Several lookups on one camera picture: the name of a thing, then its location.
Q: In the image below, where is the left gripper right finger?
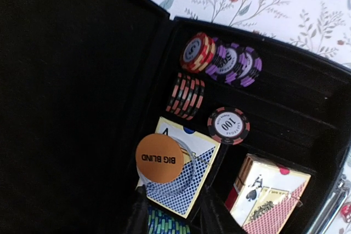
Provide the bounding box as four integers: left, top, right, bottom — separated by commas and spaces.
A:
200, 185, 247, 234

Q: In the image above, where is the black orange chip stack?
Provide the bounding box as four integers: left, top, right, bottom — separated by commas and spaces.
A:
166, 72, 205, 121

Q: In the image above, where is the red die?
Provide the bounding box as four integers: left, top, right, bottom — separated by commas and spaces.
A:
340, 202, 351, 223

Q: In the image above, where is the orange big blind button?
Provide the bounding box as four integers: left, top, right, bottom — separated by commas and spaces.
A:
135, 134, 184, 184

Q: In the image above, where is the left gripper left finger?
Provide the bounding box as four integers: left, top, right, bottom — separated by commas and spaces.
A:
124, 185, 149, 233

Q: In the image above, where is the red yellow chip stack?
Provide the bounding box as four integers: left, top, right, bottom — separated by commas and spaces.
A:
179, 32, 216, 73

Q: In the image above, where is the red playing card deck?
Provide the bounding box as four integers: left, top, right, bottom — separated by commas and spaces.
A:
225, 153, 311, 234

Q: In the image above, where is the green chip stack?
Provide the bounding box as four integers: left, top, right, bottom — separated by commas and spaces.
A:
147, 206, 191, 234

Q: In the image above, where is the purple chip stack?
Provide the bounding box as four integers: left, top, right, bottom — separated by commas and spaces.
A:
205, 37, 263, 88

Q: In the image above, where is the loose 100 chip in case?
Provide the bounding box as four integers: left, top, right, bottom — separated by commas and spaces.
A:
207, 107, 250, 145

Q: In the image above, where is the black poker case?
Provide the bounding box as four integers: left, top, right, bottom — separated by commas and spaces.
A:
1, 0, 350, 233

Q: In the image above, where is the blue playing card deck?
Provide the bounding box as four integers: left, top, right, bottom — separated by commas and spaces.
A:
137, 117, 220, 218

